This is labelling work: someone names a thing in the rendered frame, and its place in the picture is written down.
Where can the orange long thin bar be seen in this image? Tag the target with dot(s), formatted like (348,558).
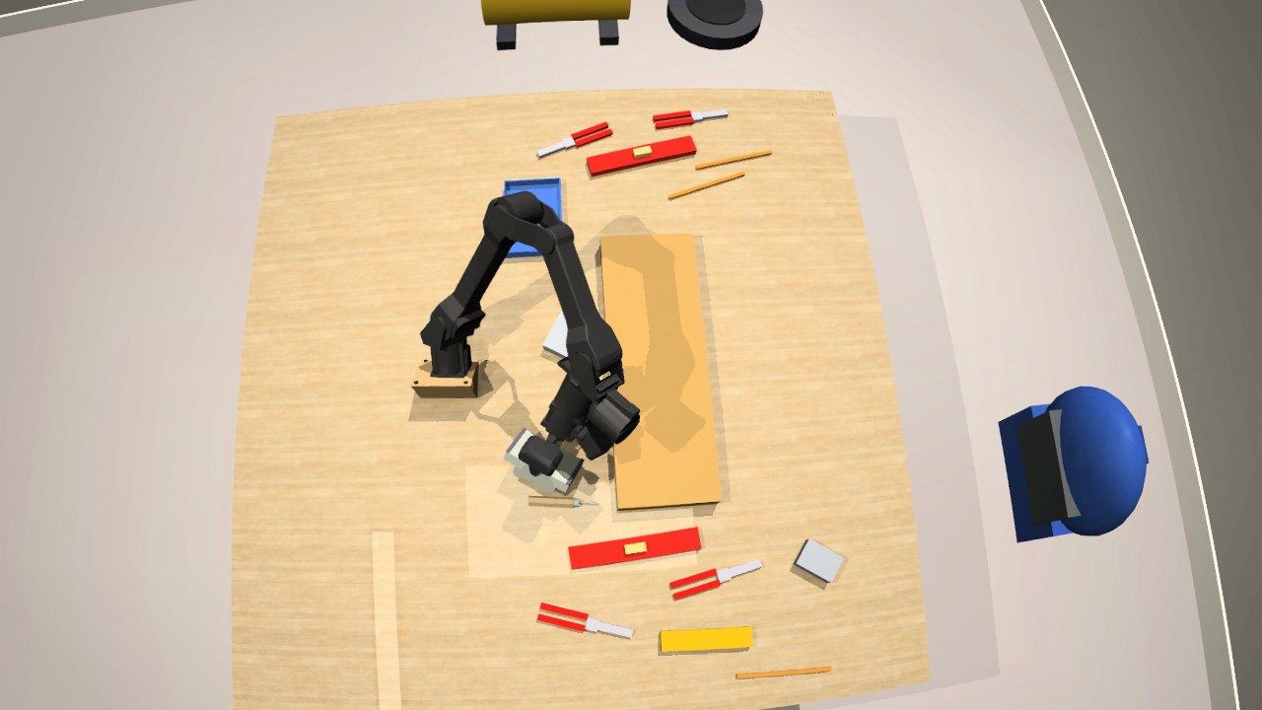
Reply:
(701,186)
(734,159)
(787,672)

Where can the orange panel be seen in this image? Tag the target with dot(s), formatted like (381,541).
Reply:
(652,301)

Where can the blue rectangular tray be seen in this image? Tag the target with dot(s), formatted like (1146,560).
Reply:
(547,190)

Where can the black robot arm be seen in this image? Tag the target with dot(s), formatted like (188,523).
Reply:
(592,346)

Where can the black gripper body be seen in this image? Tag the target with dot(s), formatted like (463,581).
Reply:
(559,422)

